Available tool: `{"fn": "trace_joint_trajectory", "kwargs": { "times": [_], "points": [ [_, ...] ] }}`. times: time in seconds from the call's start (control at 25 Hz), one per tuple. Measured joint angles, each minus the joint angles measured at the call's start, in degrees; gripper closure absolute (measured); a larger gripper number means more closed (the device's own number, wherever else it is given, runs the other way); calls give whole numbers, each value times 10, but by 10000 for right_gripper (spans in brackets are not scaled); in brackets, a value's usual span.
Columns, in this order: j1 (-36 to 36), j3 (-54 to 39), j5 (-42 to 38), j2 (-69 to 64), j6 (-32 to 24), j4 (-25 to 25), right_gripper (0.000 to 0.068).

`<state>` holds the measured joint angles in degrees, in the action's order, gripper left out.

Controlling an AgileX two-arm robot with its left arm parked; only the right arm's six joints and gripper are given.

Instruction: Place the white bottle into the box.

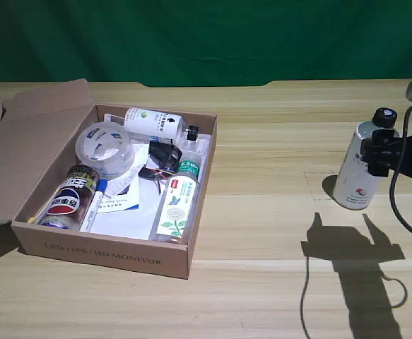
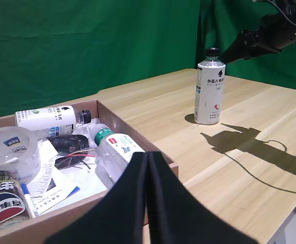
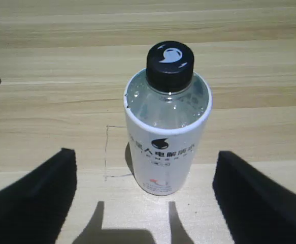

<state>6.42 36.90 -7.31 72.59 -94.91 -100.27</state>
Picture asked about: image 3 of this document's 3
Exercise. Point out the white bottle with black cap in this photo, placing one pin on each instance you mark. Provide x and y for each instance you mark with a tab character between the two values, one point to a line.
160	152

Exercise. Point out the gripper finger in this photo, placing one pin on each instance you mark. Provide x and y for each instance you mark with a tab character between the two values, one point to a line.
259	208
36	203

